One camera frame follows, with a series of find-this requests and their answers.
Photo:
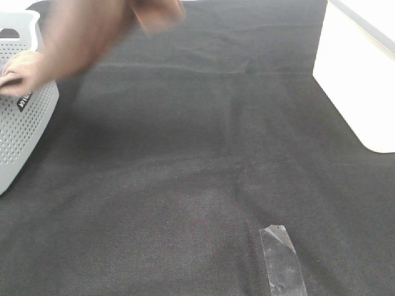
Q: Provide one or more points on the brown microfibre towel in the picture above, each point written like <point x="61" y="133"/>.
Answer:
<point x="78" y="34"/>

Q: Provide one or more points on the black fabric table cover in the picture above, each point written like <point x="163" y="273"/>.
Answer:
<point x="160" y="166"/>

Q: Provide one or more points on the white plastic storage bin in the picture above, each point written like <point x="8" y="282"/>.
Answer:
<point x="354" y="66"/>

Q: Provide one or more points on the clear adhesive tape strip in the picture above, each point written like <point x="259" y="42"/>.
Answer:
<point x="282" y="264"/>

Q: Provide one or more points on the grey perforated laundry basket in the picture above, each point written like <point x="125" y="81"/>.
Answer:
<point x="23" y="119"/>

